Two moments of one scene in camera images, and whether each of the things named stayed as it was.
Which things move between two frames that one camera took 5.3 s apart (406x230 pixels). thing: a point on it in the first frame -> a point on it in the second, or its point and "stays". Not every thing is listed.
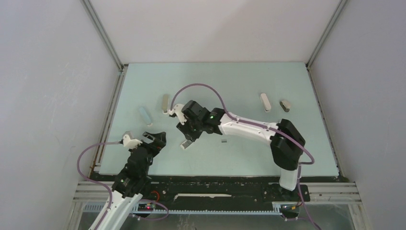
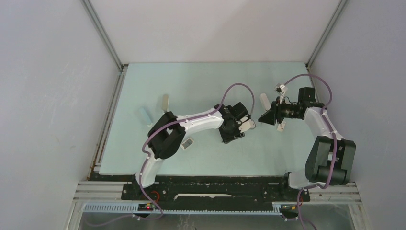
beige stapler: (165, 103) stays
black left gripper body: (144, 173) -> (231, 132)
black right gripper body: (192, 130) -> (287, 110)
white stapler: (265, 102) stays
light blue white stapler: (145, 116) stays
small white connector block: (177, 109) -> (281, 89)
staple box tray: (186, 143) stays
